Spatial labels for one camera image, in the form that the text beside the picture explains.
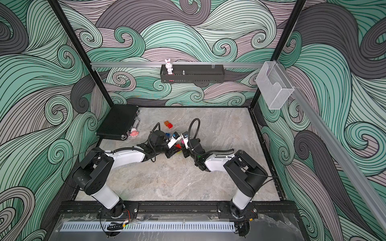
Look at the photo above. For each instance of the white slotted cable duct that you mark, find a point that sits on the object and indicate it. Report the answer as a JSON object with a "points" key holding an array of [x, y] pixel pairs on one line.
{"points": [[151, 227]]}

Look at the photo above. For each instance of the white pink bunny figurine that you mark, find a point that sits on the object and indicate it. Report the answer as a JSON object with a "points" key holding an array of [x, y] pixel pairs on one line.
{"points": [[169, 66]]}

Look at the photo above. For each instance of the black case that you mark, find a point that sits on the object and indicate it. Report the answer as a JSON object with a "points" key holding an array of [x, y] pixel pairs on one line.
{"points": [[118, 122]]}

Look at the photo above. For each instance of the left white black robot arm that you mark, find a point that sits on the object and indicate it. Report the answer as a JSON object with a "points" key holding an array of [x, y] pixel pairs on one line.
{"points": [[96, 169]]}

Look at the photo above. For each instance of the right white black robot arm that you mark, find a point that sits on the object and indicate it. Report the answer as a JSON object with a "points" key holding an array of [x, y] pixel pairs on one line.
{"points": [[245, 172]]}

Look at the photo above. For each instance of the clear acrylic wall holder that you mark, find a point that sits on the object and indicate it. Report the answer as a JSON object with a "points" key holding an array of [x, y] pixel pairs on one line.
{"points": [[274, 84]]}

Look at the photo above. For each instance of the pink small toy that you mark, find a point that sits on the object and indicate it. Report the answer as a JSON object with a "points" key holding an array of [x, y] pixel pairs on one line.
{"points": [[134, 132]]}

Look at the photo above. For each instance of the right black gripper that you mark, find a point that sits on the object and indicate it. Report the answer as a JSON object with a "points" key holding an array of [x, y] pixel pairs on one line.
{"points": [[185, 151]]}

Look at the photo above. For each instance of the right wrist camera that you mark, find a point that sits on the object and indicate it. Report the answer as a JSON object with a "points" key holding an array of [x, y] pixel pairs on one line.
{"points": [[185, 140]]}

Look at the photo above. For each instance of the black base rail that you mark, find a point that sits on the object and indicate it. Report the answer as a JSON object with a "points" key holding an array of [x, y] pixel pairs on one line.
{"points": [[220, 209]]}

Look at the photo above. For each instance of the black wall shelf tray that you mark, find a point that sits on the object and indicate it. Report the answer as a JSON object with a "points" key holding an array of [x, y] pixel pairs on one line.
{"points": [[193, 73]]}

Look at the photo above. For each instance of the horizontal aluminium rail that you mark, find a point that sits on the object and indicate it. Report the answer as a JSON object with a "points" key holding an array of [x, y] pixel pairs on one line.
{"points": [[139, 64]]}

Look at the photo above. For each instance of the right wall aluminium rail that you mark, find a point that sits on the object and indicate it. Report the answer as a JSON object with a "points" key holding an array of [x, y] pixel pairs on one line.
{"points": [[307, 98]]}

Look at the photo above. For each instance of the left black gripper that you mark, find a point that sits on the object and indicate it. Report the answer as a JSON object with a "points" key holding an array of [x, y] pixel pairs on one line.
{"points": [[172, 151]]}

